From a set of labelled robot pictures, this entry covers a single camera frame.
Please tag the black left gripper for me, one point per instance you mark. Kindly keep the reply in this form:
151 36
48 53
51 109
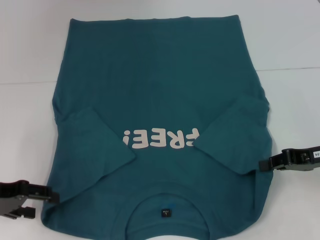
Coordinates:
12 195

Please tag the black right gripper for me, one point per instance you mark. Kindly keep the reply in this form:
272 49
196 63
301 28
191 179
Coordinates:
302 158

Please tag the teal t-shirt with FREE print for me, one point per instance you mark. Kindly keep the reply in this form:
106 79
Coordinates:
162 75

